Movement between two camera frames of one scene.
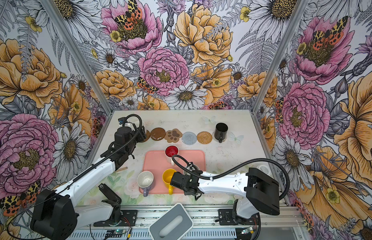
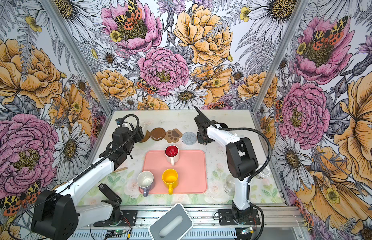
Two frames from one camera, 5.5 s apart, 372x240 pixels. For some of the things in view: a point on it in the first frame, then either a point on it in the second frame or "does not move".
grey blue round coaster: x=189 y=138 does not move
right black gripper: x=185 y=191 to x=200 y=140
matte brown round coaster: x=147 y=136 does not move
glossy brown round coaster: x=157 y=134 does not move
